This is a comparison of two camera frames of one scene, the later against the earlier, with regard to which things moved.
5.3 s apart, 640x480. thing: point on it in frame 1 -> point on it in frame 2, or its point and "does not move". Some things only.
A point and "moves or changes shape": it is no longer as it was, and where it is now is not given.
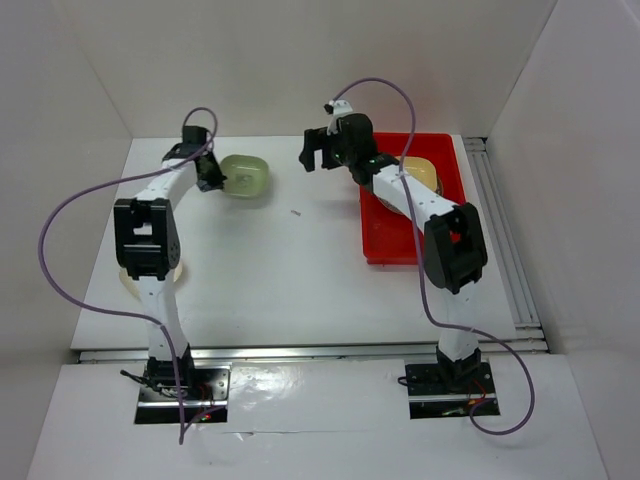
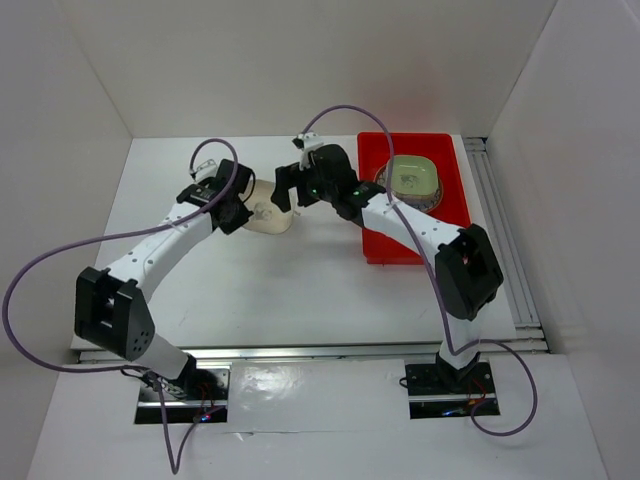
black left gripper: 214,183 -> 241,217
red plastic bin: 390,238 does not move
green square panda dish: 247,176 -> 414,175
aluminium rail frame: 530,332 does not move
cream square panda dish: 134,284 moves or changes shape
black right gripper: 313,141 -> 286,178
